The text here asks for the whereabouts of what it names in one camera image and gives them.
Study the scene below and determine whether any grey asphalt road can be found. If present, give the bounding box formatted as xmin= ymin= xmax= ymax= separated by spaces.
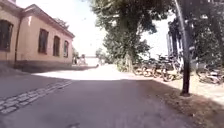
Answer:
xmin=0 ymin=71 xmax=73 ymax=101

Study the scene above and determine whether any dark pole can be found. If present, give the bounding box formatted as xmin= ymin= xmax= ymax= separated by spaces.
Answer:
xmin=172 ymin=0 xmax=193 ymax=97

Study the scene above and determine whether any grey asphalt path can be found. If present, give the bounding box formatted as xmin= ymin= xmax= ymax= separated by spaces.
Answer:
xmin=0 ymin=63 xmax=202 ymax=128

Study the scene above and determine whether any group of trees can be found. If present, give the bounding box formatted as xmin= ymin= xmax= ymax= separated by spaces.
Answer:
xmin=166 ymin=0 xmax=224 ymax=69

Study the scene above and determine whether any low beige building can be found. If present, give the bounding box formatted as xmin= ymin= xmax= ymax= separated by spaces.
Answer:
xmin=0 ymin=0 xmax=76 ymax=73

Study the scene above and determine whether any grey cobblestone strip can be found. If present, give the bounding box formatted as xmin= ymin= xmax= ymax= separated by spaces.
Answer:
xmin=0 ymin=79 xmax=75 ymax=116

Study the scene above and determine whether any row of parked bicycles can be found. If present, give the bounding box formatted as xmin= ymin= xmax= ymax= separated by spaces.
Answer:
xmin=132 ymin=54 xmax=224 ymax=86

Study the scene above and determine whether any dry grass verge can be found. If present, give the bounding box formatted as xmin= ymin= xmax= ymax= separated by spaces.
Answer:
xmin=139 ymin=74 xmax=224 ymax=128

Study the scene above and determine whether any large leafy tree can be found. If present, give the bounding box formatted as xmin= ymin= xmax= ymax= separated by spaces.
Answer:
xmin=87 ymin=0 xmax=175 ymax=73

